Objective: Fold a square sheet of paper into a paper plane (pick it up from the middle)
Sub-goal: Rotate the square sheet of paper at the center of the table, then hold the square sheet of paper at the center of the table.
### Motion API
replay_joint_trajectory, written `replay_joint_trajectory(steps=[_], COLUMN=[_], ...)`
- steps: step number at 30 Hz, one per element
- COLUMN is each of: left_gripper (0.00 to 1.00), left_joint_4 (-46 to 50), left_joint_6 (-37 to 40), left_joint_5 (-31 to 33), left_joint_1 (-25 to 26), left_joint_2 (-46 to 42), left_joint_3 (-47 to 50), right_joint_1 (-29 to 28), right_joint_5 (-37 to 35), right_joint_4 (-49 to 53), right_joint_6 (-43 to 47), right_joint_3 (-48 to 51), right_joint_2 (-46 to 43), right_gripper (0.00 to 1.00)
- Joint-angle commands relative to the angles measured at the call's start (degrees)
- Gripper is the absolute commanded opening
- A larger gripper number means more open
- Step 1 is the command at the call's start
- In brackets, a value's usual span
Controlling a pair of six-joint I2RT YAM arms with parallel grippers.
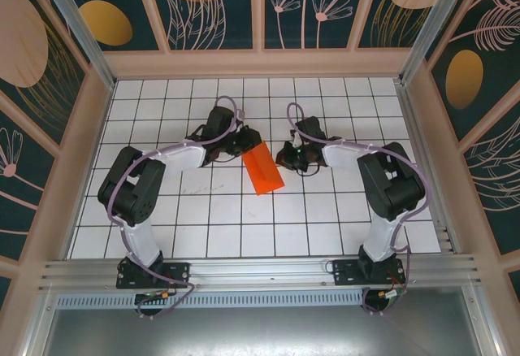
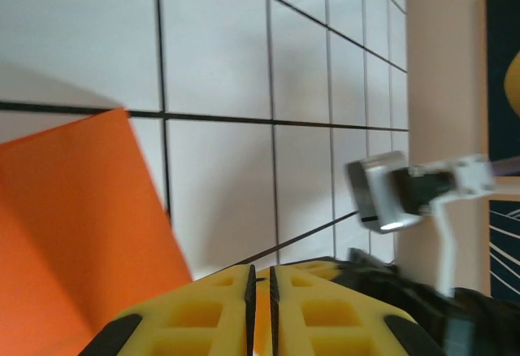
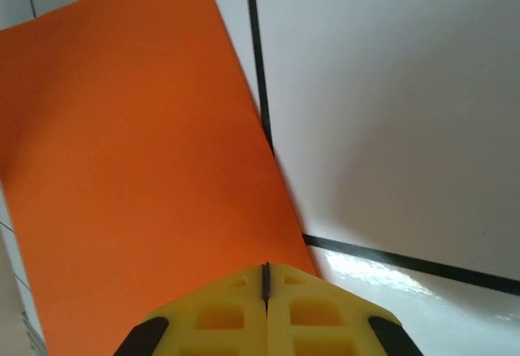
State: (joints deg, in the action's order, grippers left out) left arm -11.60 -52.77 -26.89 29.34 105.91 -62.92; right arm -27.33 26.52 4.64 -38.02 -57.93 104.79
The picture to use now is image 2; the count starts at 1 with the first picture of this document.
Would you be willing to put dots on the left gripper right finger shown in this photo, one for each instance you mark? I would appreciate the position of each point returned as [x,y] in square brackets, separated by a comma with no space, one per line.
[325,323]

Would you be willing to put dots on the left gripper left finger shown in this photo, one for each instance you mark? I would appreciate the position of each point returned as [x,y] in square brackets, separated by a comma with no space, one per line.
[195,319]

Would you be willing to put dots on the orange square paper sheet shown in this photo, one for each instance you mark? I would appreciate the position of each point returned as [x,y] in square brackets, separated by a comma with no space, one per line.
[73,218]

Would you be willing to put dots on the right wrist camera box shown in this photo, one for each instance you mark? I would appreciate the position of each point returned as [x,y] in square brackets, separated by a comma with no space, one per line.
[382,193]

